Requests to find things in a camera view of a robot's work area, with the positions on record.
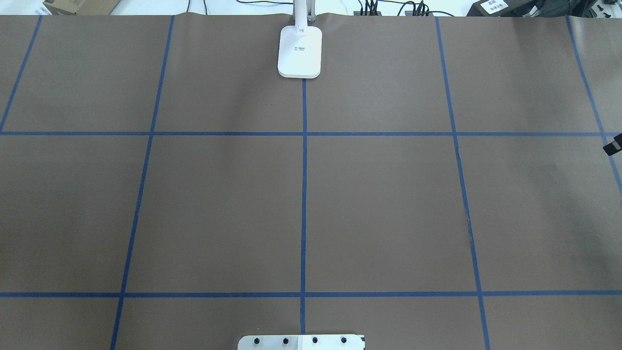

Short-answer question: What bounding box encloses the black box with label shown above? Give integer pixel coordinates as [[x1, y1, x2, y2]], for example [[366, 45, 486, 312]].
[[466, 0, 580, 18]]

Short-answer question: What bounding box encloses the cardboard box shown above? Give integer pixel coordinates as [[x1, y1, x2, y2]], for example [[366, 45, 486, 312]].
[[42, 0, 120, 16]]

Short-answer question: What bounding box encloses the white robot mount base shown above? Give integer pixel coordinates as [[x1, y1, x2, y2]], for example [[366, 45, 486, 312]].
[[237, 334, 366, 350]]

